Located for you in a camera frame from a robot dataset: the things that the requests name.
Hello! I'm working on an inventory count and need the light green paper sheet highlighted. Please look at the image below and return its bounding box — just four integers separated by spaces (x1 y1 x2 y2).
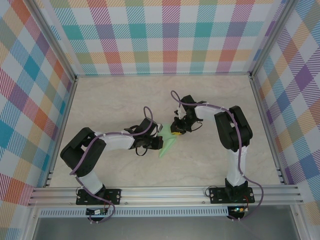
158 124 185 160

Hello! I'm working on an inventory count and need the grey metal lower panel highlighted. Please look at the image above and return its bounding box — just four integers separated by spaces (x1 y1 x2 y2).
31 216 302 240

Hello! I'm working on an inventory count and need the small black circuit board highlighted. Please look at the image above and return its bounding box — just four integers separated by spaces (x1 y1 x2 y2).
86 208 109 216

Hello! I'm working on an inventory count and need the right gripper thin black wire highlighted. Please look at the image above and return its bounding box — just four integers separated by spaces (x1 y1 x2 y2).
188 119 204 133

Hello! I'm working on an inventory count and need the gripper thin black wire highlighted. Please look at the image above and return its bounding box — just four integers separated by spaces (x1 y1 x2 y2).
135 146 149 157
188 119 204 133

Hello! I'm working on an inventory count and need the left gripper thin black wire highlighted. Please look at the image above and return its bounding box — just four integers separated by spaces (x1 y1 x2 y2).
135 146 149 157

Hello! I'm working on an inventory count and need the long thin aluminium frame rail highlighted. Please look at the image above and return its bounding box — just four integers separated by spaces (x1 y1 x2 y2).
74 71 253 77

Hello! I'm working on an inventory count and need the wide aluminium mounting rail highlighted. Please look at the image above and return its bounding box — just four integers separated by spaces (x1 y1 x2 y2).
27 185 305 207

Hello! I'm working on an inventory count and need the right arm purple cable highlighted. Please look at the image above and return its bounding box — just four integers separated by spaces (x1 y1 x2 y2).
170 89 265 222

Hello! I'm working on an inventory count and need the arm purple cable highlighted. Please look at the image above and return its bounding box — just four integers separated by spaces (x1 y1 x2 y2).
70 106 161 224
170 89 265 222

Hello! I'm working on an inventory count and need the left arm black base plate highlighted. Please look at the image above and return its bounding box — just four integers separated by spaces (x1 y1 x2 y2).
75 188 122 206

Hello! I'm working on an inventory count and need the slotted grey cable duct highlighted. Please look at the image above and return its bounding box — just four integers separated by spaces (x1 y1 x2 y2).
39 206 230 218

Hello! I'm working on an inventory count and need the aluminium table side rail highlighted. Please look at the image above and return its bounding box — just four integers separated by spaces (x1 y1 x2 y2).
44 77 79 188
249 74 286 186

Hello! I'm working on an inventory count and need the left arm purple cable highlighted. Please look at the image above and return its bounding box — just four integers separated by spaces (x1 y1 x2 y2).
70 106 161 224

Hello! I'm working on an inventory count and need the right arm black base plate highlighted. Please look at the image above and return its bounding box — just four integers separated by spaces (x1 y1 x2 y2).
208 186 256 205

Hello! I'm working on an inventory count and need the aluminium frame post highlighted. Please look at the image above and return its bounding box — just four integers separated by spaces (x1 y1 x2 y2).
248 0 302 80
26 0 78 82

